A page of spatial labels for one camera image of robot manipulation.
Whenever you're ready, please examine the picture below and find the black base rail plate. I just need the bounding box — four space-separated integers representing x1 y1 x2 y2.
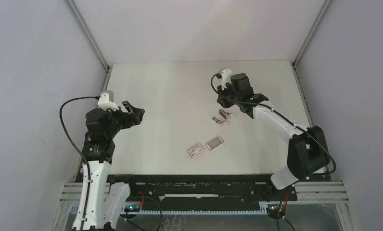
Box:
106 174 333 214

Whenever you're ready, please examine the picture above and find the pink white stapler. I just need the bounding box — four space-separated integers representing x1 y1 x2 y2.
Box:
211 116 227 127

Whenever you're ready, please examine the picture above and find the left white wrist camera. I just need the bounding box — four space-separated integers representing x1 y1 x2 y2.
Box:
97 90 120 111

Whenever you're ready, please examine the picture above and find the red white staple box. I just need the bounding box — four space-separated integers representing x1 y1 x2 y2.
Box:
188 144 204 158

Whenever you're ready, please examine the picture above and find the left aluminium frame post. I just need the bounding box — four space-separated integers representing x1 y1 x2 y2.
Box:
64 0 113 72

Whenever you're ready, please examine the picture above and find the right black camera cable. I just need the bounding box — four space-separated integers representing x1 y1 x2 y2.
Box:
210 73 243 106

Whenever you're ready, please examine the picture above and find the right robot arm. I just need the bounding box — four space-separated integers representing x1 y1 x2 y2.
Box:
210 69 336 200

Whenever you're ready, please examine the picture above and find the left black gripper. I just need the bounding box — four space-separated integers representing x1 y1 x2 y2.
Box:
103 101 144 139

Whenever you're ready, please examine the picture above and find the aluminium frame post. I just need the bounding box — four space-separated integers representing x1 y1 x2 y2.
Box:
292 0 334 69
64 0 113 72

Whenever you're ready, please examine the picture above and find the right aluminium frame post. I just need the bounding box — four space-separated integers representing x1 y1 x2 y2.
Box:
292 0 334 69

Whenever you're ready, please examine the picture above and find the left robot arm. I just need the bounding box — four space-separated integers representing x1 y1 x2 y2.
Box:
72 101 145 231

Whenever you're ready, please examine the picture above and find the black camera cable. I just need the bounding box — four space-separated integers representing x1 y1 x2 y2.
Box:
59 96 100 167
210 73 243 106

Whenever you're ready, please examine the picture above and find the left black camera cable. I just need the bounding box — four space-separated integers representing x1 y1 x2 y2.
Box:
59 96 100 167

